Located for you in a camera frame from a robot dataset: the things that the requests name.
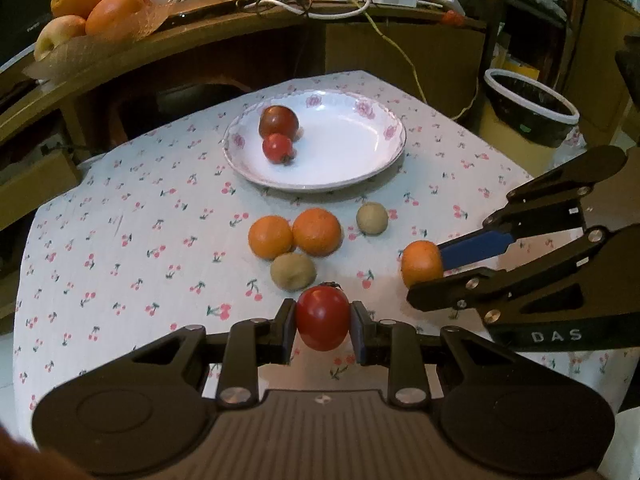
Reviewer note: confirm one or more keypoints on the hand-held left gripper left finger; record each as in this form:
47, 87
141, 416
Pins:
287, 332

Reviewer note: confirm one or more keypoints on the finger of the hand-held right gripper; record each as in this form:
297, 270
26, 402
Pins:
450, 292
475, 249

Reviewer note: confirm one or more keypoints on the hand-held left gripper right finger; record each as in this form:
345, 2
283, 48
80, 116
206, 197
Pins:
357, 334

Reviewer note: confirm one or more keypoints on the large red tomato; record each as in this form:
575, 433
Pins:
323, 317

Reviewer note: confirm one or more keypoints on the white floral plate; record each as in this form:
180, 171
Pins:
340, 140

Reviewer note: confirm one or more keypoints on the brown kiwi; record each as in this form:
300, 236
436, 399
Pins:
293, 271
372, 218

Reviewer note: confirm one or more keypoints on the trash bin with black bag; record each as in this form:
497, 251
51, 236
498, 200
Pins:
530, 110

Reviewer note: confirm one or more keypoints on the small red tomato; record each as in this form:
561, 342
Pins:
278, 148

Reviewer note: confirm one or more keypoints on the dark red tomato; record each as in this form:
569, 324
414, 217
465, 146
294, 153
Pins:
279, 121

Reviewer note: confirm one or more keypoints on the small red object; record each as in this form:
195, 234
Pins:
452, 18

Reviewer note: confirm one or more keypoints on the wooden desk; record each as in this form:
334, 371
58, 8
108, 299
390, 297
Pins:
225, 40

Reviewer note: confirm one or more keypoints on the wicker fruit tray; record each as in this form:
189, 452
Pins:
75, 60

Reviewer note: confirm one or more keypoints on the yellow red apple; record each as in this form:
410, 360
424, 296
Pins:
57, 35

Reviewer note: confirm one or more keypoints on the black monitor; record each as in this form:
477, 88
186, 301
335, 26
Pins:
22, 5

